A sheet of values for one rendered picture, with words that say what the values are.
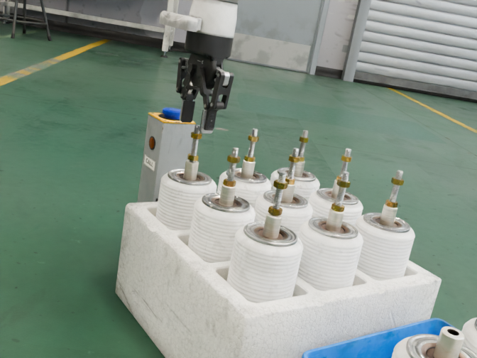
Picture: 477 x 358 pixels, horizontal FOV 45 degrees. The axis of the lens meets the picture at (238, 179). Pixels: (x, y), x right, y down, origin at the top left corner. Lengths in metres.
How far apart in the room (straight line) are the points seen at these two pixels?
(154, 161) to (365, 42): 4.92
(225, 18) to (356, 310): 0.48
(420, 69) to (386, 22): 0.59
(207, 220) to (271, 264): 0.14
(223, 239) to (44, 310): 0.36
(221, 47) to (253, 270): 0.35
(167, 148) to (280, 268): 0.42
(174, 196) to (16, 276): 0.36
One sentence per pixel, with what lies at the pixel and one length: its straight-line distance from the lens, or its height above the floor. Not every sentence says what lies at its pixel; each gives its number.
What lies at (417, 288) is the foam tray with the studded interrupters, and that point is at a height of 0.17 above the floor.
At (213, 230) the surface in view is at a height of 0.22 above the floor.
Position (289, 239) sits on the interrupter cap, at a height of 0.25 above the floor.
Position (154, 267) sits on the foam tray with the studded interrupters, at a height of 0.12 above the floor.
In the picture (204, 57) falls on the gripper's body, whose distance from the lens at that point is 0.93.
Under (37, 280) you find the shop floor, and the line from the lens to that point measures 1.14.
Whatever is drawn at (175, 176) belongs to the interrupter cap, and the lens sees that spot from 0.97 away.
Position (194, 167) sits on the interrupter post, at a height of 0.27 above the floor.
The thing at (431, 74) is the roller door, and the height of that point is 0.20.
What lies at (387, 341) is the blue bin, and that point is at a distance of 0.92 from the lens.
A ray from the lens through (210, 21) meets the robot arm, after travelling 0.90.
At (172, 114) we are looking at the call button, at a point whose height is 0.32.
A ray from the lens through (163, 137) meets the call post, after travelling 1.09.
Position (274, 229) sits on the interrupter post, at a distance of 0.78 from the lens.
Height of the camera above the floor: 0.55
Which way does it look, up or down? 17 degrees down
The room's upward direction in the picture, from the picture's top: 10 degrees clockwise
